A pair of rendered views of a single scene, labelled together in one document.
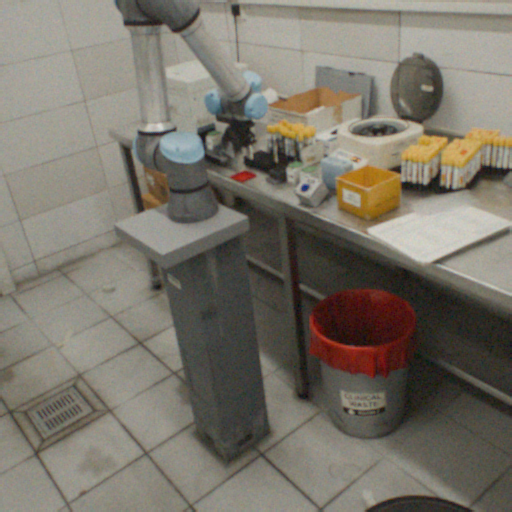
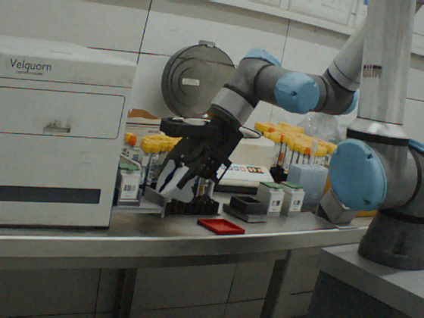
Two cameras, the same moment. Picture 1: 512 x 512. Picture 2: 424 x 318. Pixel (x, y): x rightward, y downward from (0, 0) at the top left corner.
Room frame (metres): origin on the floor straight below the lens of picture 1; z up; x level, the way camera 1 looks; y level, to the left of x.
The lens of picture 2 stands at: (2.10, 1.47, 1.29)
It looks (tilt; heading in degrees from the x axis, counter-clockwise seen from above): 11 degrees down; 266
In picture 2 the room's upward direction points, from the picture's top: 12 degrees clockwise
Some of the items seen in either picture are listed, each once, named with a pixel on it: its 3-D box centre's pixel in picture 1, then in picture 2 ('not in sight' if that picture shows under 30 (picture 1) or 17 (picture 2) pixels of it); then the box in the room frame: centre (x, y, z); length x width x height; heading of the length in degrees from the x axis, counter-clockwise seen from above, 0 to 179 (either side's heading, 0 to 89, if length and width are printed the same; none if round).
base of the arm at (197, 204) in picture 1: (191, 197); (400, 232); (1.61, 0.18, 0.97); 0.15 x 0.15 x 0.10
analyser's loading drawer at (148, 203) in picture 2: (212, 147); (110, 197); (2.15, 0.12, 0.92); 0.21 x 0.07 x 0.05; 35
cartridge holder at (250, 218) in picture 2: (280, 174); (246, 207); (1.88, -0.11, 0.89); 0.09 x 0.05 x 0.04; 124
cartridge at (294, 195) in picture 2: (309, 178); (289, 198); (1.77, -0.19, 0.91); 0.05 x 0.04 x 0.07; 125
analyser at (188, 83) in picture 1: (206, 107); (31, 125); (2.33, 0.13, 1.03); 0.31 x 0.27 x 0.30; 35
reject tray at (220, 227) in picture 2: (243, 176); (221, 226); (1.94, 0.02, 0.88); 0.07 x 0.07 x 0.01; 35
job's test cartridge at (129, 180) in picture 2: (215, 142); (123, 184); (2.14, 0.11, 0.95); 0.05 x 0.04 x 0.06; 125
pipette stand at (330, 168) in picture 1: (337, 176); (305, 186); (1.73, -0.28, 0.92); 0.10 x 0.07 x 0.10; 37
